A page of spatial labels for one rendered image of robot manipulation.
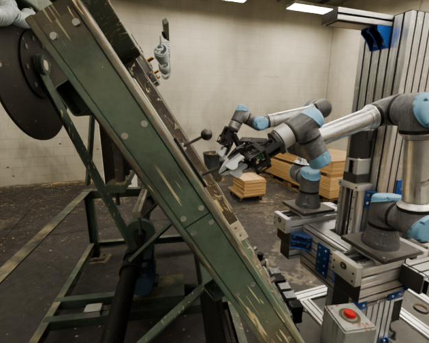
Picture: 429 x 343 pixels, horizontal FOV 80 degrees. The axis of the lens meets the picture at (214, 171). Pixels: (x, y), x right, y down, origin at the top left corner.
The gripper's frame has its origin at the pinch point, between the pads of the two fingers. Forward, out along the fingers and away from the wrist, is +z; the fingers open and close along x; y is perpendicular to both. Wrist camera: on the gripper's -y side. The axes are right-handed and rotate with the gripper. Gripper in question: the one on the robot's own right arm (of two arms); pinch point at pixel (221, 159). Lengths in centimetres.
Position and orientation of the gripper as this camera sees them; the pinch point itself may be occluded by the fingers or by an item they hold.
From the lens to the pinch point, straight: 159.7
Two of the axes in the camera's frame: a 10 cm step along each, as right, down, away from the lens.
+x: 3.2, 2.3, -9.2
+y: -8.4, -3.8, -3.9
